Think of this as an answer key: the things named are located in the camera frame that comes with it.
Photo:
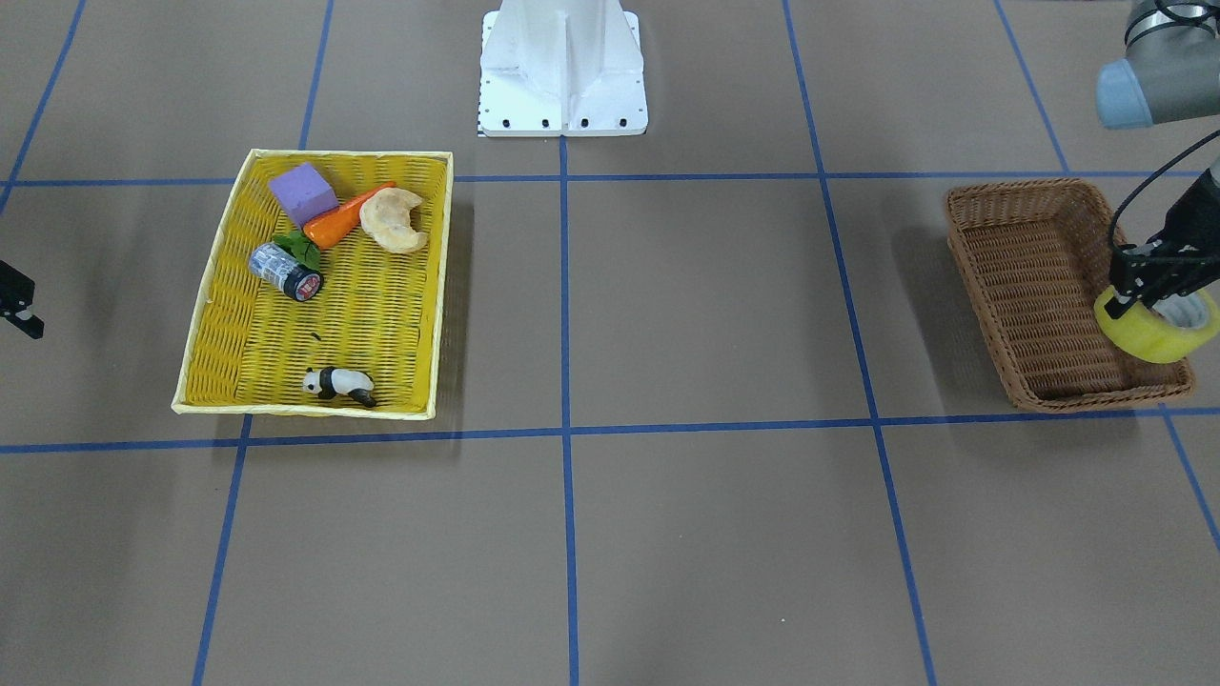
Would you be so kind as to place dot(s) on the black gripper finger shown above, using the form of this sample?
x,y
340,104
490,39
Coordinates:
x,y
17,294
1157,272

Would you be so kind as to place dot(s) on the yellow woven basket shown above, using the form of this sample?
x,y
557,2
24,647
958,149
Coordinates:
x,y
381,313

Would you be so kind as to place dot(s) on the brown wicker basket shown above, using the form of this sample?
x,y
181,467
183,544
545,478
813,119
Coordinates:
x,y
1033,257

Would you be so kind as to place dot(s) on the yellow tape roll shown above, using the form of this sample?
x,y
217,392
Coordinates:
x,y
1163,334

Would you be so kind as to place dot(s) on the purple foam cube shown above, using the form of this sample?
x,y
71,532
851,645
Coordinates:
x,y
303,194

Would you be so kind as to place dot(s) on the panda figurine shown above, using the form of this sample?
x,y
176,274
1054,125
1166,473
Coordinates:
x,y
330,382

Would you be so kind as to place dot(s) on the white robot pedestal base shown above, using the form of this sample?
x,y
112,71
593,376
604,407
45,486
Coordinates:
x,y
561,68

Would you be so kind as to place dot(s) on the tan bitten cookie toy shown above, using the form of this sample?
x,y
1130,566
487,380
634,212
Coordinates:
x,y
388,218

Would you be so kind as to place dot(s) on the orange toy carrot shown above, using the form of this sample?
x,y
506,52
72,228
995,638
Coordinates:
x,y
328,229

